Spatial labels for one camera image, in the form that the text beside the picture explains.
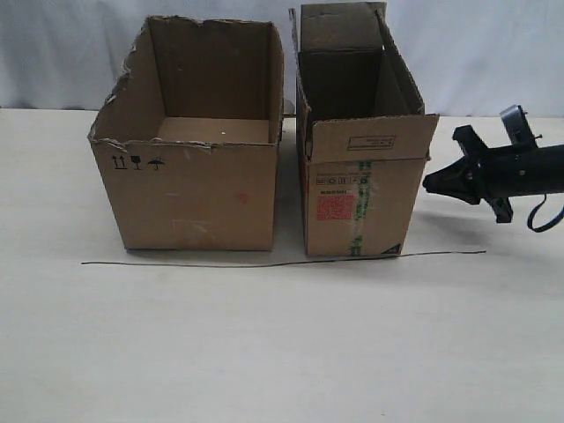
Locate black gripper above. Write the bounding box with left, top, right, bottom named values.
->
left=422, top=104, right=538, bottom=223

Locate printed cardboard box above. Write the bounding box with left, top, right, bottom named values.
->
left=289, top=2, right=439, bottom=257

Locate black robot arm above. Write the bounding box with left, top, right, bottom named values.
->
left=422, top=105, right=563, bottom=224

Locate torn open cardboard box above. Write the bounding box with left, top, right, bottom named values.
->
left=88, top=16, right=284, bottom=251

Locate thin dark line strip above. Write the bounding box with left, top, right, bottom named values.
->
left=79, top=249, right=487, bottom=270

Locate black cable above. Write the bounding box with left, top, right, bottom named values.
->
left=526, top=193, right=564, bottom=232

